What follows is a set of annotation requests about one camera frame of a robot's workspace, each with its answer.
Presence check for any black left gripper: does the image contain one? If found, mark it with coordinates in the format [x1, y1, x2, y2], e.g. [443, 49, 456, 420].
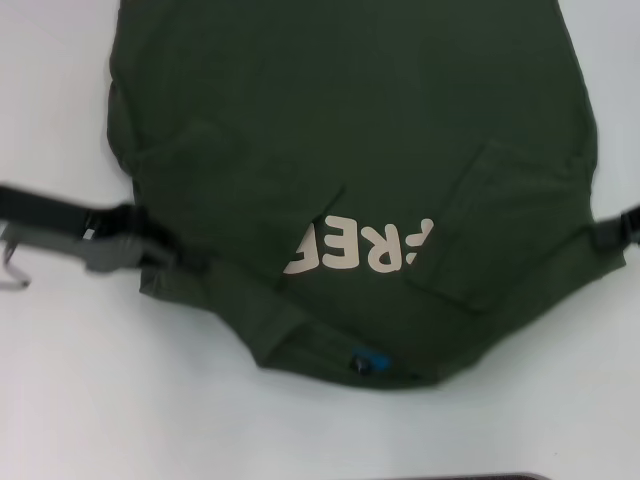
[0, 181, 207, 275]

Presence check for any dark green FREE! t-shirt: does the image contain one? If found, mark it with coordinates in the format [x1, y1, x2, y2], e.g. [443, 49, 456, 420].
[106, 0, 629, 389]

